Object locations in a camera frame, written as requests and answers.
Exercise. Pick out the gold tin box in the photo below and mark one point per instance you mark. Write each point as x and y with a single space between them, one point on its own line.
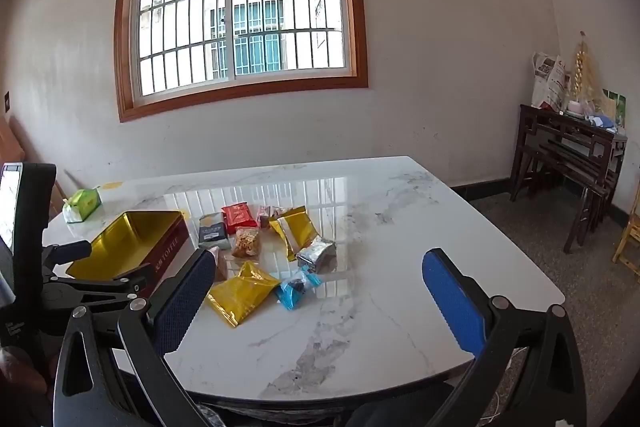
125 242

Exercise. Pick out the gold ornament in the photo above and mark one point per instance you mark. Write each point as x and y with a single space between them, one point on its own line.
580 67

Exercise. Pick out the person's left hand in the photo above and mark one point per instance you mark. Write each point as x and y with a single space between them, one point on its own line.
20 369

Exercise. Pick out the red snack packet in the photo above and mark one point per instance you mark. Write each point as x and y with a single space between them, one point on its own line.
239 217

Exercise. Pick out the pink candy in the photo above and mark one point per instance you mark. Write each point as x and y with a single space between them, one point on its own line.
277 211
263 214

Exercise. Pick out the green box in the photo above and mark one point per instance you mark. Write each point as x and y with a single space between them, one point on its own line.
615 104

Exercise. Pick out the folded newspaper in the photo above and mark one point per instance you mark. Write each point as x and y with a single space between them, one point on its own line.
547 79

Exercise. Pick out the gold foil snack packet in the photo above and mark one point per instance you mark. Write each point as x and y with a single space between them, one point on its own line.
295 229
240 294

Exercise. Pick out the dark wooden side table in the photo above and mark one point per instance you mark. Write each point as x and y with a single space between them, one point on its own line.
560 122

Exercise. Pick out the brown wooden chair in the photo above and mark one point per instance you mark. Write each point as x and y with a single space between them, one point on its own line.
12 142

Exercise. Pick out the green tissue pack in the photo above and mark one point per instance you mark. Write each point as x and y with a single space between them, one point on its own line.
82 204

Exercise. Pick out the dark blue cracker packet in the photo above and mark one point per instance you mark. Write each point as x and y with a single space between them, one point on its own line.
212 232

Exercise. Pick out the blue snack packet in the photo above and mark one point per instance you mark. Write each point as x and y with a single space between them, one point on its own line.
295 292

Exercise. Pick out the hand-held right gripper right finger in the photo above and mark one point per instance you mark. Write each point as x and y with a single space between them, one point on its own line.
455 307

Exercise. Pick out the wooden framed barred window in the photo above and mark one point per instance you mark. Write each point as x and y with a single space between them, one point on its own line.
240 7

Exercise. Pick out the clear twisted dough snack packet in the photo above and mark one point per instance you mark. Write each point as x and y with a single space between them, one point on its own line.
246 243

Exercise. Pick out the blue cloth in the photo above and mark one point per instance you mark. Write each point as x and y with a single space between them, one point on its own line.
600 121

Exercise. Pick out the light wooden chair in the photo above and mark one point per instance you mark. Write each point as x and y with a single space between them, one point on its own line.
629 242

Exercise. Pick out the silver foil snack packet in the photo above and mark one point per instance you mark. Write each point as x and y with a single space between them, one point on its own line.
315 253

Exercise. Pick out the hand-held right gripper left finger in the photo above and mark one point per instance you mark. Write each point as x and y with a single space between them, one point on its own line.
182 302

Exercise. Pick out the dark wall switch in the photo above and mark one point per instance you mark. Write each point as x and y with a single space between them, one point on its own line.
6 102

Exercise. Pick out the round yellow table sticker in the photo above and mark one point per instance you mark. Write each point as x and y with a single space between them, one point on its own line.
184 213

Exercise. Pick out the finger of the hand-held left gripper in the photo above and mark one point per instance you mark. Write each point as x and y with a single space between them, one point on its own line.
70 252
115 284

